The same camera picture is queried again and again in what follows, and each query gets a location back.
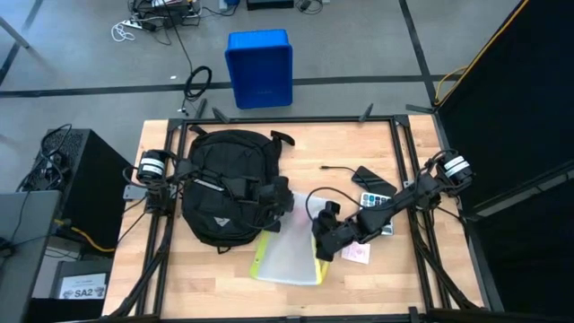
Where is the yellow cable by tower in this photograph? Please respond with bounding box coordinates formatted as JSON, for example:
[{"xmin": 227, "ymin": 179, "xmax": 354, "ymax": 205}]
[{"xmin": 54, "ymin": 218, "xmax": 117, "ymax": 254}]

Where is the yellow cable along partition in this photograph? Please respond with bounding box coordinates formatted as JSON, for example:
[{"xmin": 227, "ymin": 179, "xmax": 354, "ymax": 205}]
[{"xmin": 433, "ymin": 0, "xmax": 531, "ymax": 108}]

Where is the silver desk calculator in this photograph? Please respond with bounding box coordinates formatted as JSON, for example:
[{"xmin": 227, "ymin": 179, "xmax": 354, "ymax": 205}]
[{"xmin": 360, "ymin": 191, "xmax": 396, "ymax": 237}]

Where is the black computer tower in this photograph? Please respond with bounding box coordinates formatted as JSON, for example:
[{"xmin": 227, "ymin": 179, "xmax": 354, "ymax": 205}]
[{"xmin": 33, "ymin": 128, "xmax": 134, "ymax": 252}]

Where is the blue plastic bin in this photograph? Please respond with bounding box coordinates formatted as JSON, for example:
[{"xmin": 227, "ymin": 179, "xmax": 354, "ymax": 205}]
[{"xmin": 223, "ymin": 29, "xmax": 295, "ymax": 110}]

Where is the grey desk surface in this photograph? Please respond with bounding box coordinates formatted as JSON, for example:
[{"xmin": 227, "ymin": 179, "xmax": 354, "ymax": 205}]
[{"xmin": 0, "ymin": 190, "xmax": 62, "ymax": 323}]

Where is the white mesh pouch yellow trim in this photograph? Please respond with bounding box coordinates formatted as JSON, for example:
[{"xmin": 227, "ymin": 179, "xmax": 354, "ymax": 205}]
[{"xmin": 248, "ymin": 191, "xmax": 334, "ymax": 287}]

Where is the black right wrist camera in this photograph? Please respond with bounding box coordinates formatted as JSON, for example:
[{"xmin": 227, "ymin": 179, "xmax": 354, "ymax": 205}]
[{"xmin": 323, "ymin": 201, "xmax": 342, "ymax": 222}]

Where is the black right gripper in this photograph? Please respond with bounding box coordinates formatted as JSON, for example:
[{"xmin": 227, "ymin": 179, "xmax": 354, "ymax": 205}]
[{"xmin": 311, "ymin": 216, "xmax": 366, "ymax": 263}]

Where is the black flat device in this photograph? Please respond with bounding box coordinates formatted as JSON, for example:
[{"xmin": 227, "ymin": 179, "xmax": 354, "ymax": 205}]
[{"xmin": 245, "ymin": 0, "xmax": 295, "ymax": 12}]

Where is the black backpack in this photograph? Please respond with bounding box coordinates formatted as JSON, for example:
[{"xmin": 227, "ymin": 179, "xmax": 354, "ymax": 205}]
[{"xmin": 180, "ymin": 124, "xmax": 297, "ymax": 255}]

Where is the slim dark power bank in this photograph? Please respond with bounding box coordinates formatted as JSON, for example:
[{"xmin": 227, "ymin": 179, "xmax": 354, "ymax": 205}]
[{"xmin": 351, "ymin": 165, "xmax": 399, "ymax": 197}]

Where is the black USB cable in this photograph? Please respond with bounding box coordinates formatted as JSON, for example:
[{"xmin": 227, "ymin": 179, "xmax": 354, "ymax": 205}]
[{"xmin": 319, "ymin": 164, "xmax": 360, "ymax": 180}]

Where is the black partition panel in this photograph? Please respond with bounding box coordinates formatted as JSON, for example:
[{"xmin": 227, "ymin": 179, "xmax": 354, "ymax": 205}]
[{"xmin": 432, "ymin": 0, "xmax": 574, "ymax": 323}]

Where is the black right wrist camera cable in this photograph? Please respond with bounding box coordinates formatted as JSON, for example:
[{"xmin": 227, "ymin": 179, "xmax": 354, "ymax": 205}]
[{"xmin": 305, "ymin": 186, "xmax": 365, "ymax": 222}]

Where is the coiled black floor cable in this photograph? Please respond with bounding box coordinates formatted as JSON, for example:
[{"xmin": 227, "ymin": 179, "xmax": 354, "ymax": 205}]
[{"xmin": 180, "ymin": 65, "xmax": 213, "ymax": 116}]

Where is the black aluminium table frame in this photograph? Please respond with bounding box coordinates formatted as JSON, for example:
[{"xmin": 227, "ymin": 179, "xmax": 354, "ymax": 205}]
[{"xmin": 101, "ymin": 101, "xmax": 494, "ymax": 323}]

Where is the white power strip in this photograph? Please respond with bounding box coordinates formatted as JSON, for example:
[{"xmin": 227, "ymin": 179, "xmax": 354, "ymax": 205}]
[{"xmin": 119, "ymin": 16, "xmax": 156, "ymax": 31}]

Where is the white coiled cable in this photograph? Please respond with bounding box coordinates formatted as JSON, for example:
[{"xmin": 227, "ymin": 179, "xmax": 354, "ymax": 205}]
[{"xmin": 110, "ymin": 21, "xmax": 136, "ymax": 43}]

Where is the small pinkish white packet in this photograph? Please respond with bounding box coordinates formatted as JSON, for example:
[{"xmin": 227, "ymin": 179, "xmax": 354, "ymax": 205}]
[{"xmin": 340, "ymin": 240, "xmax": 372, "ymax": 266}]

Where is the white SA2 label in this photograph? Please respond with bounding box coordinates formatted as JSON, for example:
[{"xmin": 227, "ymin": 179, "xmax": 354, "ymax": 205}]
[{"xmin": 57, "ymin": 272, "xmax": 109, "ymax": 301}]

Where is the grey metal leg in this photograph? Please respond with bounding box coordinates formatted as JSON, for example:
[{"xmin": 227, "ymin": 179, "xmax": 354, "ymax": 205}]
[{"xmin": 0, "ymin": 16, "xmax": 31, "ymax": 49}]

